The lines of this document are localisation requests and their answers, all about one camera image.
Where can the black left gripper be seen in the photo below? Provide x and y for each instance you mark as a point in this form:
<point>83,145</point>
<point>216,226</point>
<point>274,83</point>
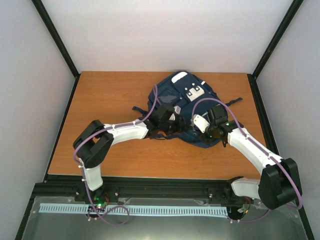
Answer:
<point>180,126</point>

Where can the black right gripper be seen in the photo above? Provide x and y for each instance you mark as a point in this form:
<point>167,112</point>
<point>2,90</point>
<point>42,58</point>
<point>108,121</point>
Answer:
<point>201,136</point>

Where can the navy blue backpack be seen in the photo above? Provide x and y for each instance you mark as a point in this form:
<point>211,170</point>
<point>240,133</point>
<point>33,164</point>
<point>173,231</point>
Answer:
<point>183,90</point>

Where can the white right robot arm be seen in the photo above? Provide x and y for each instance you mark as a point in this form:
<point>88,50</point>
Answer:
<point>279,182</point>

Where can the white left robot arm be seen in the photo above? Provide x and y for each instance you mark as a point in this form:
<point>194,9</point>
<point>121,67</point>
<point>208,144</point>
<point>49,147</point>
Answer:
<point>92,145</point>

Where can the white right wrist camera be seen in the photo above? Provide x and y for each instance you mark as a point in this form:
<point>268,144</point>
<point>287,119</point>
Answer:
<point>200,122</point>

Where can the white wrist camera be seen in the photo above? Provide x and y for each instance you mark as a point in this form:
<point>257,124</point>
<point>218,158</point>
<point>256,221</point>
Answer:
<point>175,114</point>
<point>200,122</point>

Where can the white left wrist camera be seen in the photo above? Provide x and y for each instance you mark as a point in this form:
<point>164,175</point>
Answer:
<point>175,114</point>

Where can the light blue cable duct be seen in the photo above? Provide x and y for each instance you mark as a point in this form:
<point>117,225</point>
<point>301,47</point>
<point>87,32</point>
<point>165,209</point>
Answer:
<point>136,210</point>

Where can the black aluminium frame rail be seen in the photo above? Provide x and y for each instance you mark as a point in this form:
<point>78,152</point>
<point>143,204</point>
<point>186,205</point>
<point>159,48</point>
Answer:
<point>117,189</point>

